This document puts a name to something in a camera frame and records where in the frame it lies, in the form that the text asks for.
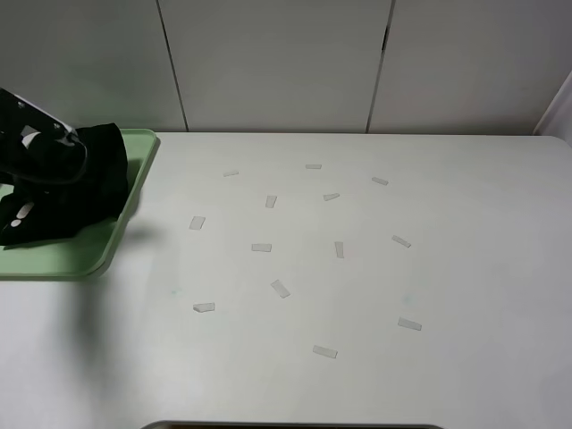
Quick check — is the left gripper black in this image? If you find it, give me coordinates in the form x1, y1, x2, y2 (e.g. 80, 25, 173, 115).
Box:
1, 88, 88, 184

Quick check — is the tape marker far right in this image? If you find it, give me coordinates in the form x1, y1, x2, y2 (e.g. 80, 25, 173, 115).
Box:
372, 177, 389, 186

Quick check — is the light green plastic tray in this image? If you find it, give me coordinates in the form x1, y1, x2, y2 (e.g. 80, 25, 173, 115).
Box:
1, 129, 160, 282

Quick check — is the tape marker right middle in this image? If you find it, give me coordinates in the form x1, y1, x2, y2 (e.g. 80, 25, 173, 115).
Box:
391, 235, 411, 248

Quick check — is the black short sleeve shirt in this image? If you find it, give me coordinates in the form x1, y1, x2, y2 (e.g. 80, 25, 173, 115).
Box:
1, 123, 129, 247

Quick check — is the tape marker centre low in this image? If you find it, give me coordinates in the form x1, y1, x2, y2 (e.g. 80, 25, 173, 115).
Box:
271, 280, 290, 299

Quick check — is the tape marker near middle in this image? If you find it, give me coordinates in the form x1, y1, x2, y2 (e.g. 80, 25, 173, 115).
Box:
312, 345, 338, 359

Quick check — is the tape marker centre upper right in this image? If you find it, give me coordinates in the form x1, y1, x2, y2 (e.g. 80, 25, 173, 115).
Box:
323, 193, 341, 201

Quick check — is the tape marker near right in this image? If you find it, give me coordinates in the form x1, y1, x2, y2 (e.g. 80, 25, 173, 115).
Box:
398, 317, 422, 331

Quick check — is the tape marker near left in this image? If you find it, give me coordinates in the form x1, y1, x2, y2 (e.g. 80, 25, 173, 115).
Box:
193, 302, 215, 313

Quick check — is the tape marker left middle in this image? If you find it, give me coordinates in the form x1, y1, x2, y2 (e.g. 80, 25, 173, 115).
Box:
189, 216, 206, 231

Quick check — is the tape marker centre upper left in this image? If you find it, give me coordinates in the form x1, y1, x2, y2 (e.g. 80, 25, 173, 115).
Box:
265, 195, 277, 208

